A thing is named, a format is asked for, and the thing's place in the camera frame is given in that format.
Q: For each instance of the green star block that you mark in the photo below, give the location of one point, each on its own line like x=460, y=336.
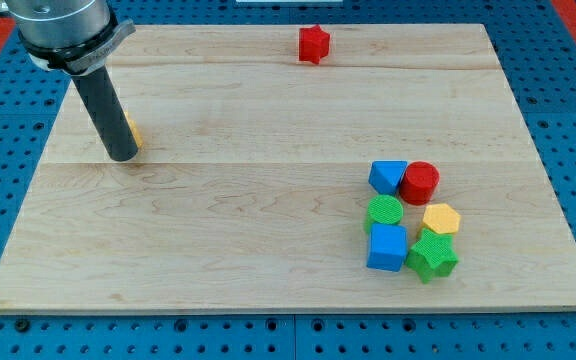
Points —
x=432, y=256

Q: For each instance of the light wooden board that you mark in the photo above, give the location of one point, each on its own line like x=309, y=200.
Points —
x=250, y=190

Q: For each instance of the red cylinder block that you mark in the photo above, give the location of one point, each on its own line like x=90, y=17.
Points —
x=419, y=182

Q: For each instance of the blue triangle block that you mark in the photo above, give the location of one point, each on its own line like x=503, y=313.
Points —
x=385, y=175

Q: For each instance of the yellow hexagon block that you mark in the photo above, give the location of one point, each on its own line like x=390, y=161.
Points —
x=440, y=218

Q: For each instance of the red star block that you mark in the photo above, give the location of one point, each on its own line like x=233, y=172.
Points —
x=313, y=45

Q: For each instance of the yellow heart block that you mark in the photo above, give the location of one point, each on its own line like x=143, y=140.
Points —
x=134, y=130

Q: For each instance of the blue cube block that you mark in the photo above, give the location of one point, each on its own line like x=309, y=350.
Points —
x=387, y=247

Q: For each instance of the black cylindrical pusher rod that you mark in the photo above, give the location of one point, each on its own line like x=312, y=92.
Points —
x=104, y=108

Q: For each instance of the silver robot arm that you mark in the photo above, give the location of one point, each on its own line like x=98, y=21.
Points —
x=73, y=36

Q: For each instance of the green cylinder block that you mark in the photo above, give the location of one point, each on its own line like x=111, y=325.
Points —
x=383, y=209

